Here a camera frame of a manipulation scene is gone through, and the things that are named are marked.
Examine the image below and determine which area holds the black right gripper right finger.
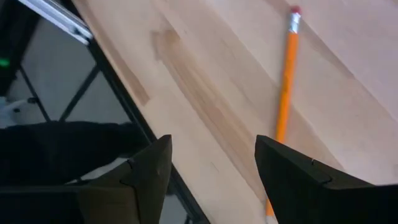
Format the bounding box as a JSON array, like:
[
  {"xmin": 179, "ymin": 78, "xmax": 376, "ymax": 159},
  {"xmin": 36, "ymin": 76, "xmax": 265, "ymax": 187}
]
[{"xmin": 254, "ymin": 134, "xmax": 379, "ymax": 224}]

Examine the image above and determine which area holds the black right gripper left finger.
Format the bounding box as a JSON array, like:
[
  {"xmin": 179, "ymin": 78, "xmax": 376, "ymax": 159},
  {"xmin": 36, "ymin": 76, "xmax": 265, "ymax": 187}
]
[{"xmin": 77, "ymin": 134, "xmax": 174, "ymax": 224}]

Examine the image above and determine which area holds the black bulky object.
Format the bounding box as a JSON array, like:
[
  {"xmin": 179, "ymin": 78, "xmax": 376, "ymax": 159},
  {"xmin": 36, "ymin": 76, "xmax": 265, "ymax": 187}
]
[{"xmin": 0, "ymin": 120, "xmax": 152, "ymax": 188}]

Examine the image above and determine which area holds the thin black metal stand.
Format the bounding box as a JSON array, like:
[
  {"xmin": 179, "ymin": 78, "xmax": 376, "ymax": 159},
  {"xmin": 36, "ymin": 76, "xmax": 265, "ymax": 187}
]
[{"xmin": 18, "ymin": 65, "xmax": 102, "ymax": 123}]

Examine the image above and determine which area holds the orange pencil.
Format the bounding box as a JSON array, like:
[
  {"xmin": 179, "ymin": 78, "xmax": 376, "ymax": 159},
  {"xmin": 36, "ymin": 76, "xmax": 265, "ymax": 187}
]
[{"xmin": 265, "ymin": 5, "xmax": 303, "ymax": 218}]

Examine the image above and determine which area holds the white plastic part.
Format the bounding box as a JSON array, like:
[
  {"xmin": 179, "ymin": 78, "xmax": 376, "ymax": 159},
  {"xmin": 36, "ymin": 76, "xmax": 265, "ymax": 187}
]
[{"xmin": 0, "ymin": 96, "xmax": 38, "ymax": 128}]

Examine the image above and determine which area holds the silver aluminium profile bar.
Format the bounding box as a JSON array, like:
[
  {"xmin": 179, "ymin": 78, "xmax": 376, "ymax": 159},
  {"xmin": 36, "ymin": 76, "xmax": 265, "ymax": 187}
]
[{"xmin": 17, "ymin": 0, "xmax": 94, "ymax": 47}]

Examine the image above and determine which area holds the black box with green light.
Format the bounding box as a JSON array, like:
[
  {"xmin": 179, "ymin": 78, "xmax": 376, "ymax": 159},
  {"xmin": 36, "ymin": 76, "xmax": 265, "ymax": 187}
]
[{"xmin": 0, "ymin": 0, "xmax": 24, "ymax": 97}]

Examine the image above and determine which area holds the black aluminium table frame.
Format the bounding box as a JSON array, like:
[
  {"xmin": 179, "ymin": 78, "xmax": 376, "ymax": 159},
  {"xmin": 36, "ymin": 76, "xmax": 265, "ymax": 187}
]
[{"xmin": 86, "ymin": 39, "xmax": 211, "ymax": 224}]

